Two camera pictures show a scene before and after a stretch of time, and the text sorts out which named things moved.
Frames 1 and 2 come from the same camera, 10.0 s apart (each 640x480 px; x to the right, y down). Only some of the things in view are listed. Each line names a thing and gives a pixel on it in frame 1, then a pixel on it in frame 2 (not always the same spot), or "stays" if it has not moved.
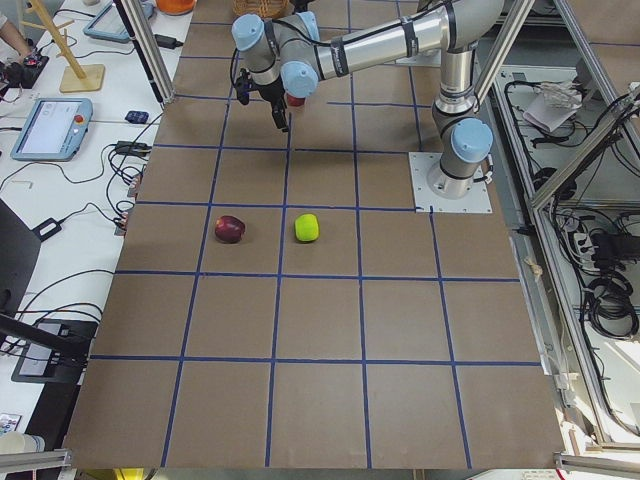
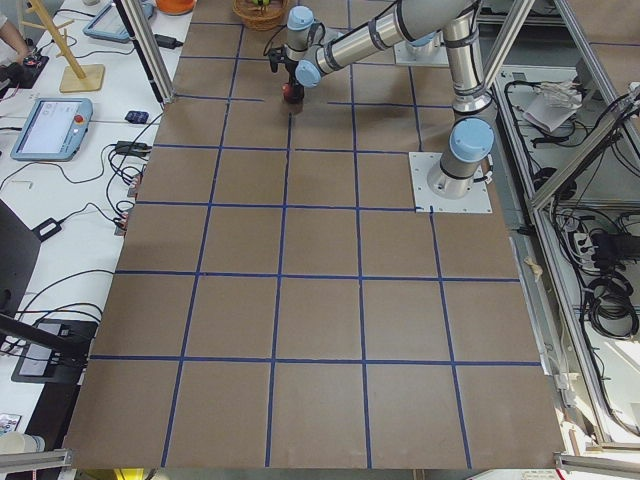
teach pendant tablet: (54, 130) stays
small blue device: (137, 116) stays
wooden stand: (81, 77) stays
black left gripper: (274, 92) → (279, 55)
